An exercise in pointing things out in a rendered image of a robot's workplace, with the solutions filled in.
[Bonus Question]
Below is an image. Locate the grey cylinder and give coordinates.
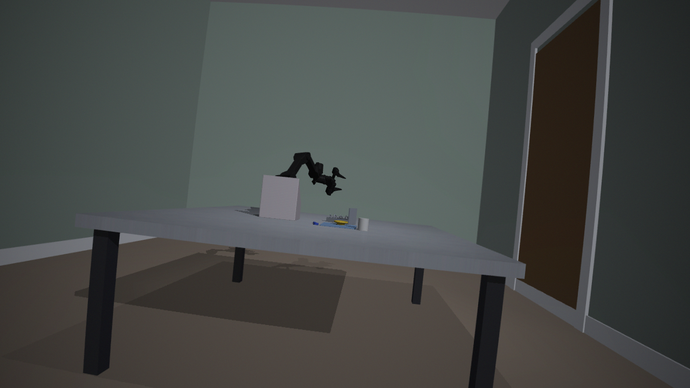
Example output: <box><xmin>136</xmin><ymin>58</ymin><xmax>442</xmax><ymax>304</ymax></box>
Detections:
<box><xmin>357</xmin><ymin>218</ymin><xmax>369</xmax><ymax>231</ymax></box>

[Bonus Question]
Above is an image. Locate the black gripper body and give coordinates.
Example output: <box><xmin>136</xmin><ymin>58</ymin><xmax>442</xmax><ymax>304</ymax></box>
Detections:
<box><xmin>322</xmin><ymin>167</ymin><xmax>339</xmax><ymax>196</ymax></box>

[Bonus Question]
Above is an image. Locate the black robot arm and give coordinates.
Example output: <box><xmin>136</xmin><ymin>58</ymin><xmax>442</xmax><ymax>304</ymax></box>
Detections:
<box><xmin>275</xmin><ymin>152</ymin><xmax>336</xmax><ymax>189</ymax></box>

